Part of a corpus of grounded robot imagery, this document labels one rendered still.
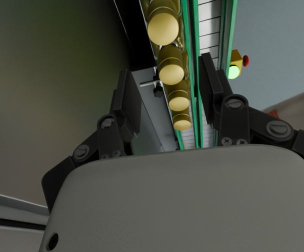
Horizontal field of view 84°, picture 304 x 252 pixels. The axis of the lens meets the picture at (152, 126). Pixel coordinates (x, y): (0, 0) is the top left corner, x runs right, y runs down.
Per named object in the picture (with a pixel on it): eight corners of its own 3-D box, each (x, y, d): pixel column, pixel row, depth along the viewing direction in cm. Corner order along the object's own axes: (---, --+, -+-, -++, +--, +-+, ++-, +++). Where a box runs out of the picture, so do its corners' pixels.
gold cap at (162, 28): (143, 0, 19) (142, 16, 17) (174, -8, 19) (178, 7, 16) (151, 32, 22) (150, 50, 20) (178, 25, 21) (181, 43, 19)
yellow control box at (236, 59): (217, 52, 63) (221, 64, 59) (238, 47, 62) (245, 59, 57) (216, 68, 69) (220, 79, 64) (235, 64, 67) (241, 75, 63)
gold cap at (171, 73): (155, 48, 24) (155, 67, 21) (179, 42, 23) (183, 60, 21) (160, 69, 27) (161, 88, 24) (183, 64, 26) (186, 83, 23)
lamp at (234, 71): (225, 66, 59) (227, 71, 58) (238, 63, 58) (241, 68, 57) (224, 76, 63) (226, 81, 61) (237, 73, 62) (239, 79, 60)
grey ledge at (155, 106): (132, 56, 61) (129, 75, 54) (155, 50, 59) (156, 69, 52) (173, 162, 135) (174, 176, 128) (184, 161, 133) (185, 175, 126)
